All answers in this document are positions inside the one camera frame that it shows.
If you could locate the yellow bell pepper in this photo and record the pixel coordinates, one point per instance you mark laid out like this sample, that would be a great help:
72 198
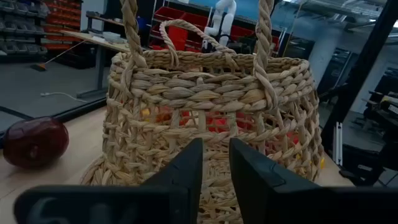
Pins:
322 163

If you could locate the black diagonal frame strut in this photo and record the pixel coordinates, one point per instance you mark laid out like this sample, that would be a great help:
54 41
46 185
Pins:
357 81

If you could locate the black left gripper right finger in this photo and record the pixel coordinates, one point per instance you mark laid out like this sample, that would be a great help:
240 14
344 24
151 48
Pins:
258 193

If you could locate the silver metal bracket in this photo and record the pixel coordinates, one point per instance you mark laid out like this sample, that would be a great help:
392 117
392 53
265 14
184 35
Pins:
338 143

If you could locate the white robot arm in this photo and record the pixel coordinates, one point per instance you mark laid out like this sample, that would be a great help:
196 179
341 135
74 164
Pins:
222 18

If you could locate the grey bin storage rack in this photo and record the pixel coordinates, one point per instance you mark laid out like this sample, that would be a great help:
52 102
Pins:
18 46

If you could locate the orange bin storage rack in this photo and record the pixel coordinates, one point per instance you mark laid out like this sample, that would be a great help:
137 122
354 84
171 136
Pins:
62 18

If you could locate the red bin shelf unit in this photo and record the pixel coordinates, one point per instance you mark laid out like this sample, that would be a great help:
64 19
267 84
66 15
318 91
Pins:
169 14

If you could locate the dark maroon apple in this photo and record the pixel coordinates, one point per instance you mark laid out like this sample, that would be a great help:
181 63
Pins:
35 143

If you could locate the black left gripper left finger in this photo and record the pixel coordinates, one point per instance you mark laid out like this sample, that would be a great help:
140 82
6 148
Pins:
183 189

